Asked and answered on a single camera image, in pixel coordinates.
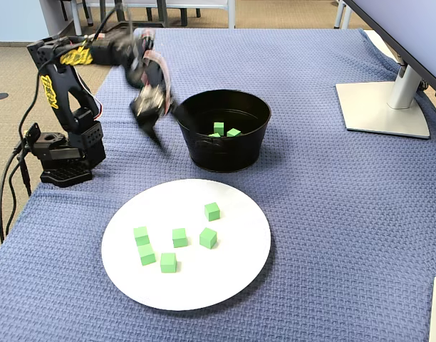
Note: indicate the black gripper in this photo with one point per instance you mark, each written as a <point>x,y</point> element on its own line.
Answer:
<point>149,115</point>

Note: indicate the green cube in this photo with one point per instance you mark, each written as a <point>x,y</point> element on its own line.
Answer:
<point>215,135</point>
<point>218,128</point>
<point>146,255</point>
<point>212,211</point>
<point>208,238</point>
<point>233,133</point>
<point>141,235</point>
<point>179,237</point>
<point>168,262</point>

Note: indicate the white round plate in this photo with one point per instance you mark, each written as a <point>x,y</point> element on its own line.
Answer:
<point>221,278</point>

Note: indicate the black metal bucket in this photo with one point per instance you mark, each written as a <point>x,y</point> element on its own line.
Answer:
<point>239,153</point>

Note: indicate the light grey table leg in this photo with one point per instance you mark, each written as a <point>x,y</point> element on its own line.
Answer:
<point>78,18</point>
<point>231,14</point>

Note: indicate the blue woven table cloth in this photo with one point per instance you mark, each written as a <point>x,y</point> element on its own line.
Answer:
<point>310,213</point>

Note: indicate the grey metal table legs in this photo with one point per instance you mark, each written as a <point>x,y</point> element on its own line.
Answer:
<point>338,16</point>

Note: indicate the computer monitor with silver stand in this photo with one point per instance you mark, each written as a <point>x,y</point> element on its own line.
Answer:
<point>374,107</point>

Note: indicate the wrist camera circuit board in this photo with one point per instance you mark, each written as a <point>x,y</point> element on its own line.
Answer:
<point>150,101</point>

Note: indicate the black chair frame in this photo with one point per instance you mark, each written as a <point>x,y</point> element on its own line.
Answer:
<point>88,14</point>

